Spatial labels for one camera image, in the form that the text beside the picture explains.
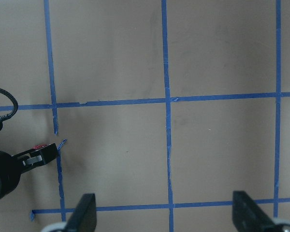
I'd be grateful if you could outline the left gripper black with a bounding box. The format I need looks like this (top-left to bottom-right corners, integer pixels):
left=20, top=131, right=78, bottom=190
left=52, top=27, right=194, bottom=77
left=0, top=143, right=58, bottom=200

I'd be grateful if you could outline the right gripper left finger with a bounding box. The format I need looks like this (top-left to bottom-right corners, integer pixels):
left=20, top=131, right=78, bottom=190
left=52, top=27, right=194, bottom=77
left=65, top=193, right=97, bottom=232

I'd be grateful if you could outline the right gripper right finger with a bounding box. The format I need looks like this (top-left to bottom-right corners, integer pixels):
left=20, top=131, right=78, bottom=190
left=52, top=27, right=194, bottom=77
left=232, top=191, right=275, bottom=232

